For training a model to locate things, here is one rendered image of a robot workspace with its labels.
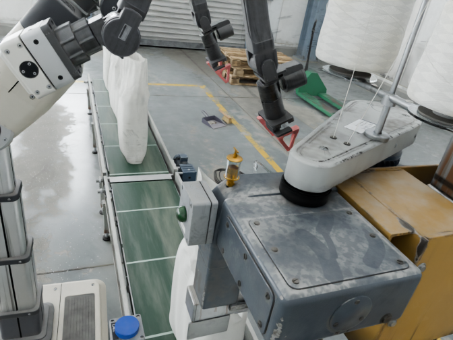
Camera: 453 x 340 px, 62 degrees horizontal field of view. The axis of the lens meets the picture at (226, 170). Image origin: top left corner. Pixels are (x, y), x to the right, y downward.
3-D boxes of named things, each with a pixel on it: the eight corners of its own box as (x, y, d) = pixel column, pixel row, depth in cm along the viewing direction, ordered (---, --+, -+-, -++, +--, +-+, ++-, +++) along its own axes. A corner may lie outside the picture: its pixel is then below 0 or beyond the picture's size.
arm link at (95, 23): (81, 22, 81) (81, 27, 77) (123, 2, 82) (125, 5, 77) (104, 61, 86) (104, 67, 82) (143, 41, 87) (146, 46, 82)
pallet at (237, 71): (217, 63, 669) (218, 54, 662) (276, 66, 713) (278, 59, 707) (234, 76, 602) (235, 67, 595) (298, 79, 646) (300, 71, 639)
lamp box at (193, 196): (177, 221, 71) (181, 181, 67) (199, 218, 73) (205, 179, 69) (187, 247, 65) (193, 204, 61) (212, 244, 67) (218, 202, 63)
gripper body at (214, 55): (220, 54, 157) (214, 38, 153) (228, 61, 149) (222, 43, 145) (206, 61, 157) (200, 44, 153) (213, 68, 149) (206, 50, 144)
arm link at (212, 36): (197, 31, 147) (200, 34, 143) (213, 24, 148) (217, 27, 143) (203, 48, 151) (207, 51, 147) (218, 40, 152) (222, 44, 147)
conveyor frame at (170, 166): (87, 85, 422) (87, 73, 415) (131, 87, 439) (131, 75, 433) (104, 195, 241) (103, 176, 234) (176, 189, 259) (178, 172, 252)
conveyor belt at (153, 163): (92, 84, 423) (92, 77, 419) (127, 86, 437) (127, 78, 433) (110, 189, 246) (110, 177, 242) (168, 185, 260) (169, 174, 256)
